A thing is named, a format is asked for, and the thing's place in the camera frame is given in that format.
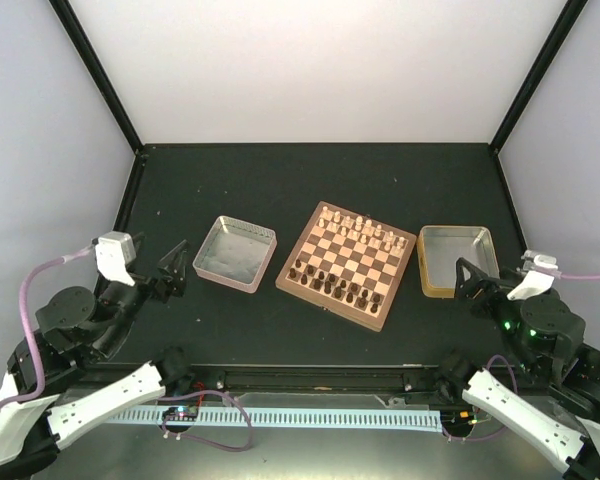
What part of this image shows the black frame post left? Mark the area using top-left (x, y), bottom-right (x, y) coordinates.
top-left (49, 0), bottom-right (143, 153)

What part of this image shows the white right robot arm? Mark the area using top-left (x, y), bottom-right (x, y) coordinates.
top-left (434, 251), bottom-right (600, 479)

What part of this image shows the white chess pieces row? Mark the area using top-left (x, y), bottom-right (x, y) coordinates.
top-left (308, 205), bottom-right (411, 260)

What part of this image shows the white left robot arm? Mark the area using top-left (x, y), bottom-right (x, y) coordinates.
top-left (0, 231), bottom-right (195, 479)

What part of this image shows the black frame post right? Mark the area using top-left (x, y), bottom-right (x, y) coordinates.
top-left (489, 0), bottom-right (588, 154)

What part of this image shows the wooden chess board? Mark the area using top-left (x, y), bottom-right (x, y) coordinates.
top-left (276, 201), bottom-right (417, 332)

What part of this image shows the black frame post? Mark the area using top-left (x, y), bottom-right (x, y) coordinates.
top-left (489, 0), bottom-right (588, 154)
top-left (49, 0), bottom-right (143, 153)

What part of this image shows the pink metal tray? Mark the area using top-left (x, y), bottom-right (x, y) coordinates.
top-left (192, 215), bottom-right (277, 294)

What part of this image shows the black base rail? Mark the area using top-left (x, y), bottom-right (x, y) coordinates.
top-left (54, 363), bottom-right (586, 401)

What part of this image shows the yellow metal tray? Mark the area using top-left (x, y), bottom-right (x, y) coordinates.
top-left (417, 225), bottom-right (499, 299)

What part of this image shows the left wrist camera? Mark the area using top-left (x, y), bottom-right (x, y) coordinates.
top-left (95, 231), bottom-right (136, 287)

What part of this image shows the light blue slotted cable duct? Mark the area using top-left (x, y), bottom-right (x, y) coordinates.
top-left (108, 405), bottom-right (442, 433)

